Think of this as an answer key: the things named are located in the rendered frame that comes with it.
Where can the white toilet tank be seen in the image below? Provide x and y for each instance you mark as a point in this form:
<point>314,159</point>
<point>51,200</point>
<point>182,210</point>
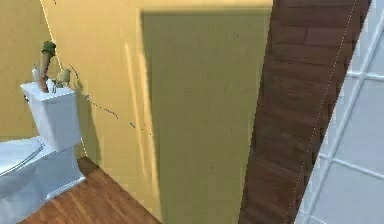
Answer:
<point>55,113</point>

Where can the white toilet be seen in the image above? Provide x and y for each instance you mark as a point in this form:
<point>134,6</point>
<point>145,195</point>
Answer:
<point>33,173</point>

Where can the brown stick with green top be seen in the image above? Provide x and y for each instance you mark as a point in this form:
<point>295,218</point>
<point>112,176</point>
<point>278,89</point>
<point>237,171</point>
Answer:
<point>45,63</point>

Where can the white roll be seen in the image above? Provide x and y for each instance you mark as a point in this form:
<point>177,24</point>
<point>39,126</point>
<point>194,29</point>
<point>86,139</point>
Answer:
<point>35,75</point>

